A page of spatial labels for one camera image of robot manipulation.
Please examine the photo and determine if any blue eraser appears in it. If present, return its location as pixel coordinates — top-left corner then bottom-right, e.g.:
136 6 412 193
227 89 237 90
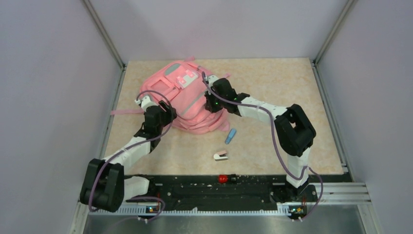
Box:
225 128 237 144

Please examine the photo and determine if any pink student backpack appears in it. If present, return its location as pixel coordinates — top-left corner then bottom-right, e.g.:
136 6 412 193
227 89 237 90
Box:
111 56 231 136

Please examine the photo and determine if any red black stamp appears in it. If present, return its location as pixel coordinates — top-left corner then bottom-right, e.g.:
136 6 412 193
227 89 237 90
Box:
218 174 237 184

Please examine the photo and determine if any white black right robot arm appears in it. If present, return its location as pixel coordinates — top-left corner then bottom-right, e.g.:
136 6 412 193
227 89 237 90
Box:
202 75 317 201

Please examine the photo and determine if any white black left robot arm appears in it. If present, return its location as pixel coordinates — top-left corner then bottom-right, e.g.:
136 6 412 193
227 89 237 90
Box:
79 100 177 212

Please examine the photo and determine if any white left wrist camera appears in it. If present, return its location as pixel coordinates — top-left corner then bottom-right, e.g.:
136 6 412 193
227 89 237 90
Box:
135 95 158 112

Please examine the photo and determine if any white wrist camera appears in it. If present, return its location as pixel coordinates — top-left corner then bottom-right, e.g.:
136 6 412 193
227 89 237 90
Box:
206 75 220 87
135 95 158 112

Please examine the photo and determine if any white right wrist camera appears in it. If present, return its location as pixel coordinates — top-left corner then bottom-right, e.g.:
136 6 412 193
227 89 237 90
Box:
206 75 220 87

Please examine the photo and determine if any aluminium frame rail left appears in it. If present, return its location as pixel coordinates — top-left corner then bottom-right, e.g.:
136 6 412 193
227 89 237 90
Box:
82 0 127 181

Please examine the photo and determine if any aluminium frame rail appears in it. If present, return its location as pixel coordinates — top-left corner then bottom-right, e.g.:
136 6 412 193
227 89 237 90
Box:
82 0 127 181
311 0 357 182

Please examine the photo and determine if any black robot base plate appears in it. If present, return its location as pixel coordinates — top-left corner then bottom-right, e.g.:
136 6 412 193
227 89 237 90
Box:
126 174 351 212

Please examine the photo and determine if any aluminium frame rail right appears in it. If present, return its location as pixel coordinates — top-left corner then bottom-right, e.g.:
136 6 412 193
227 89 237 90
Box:
311 0 357 182

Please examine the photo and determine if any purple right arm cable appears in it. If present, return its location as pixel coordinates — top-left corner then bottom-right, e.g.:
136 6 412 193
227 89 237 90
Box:
201 71 324 222

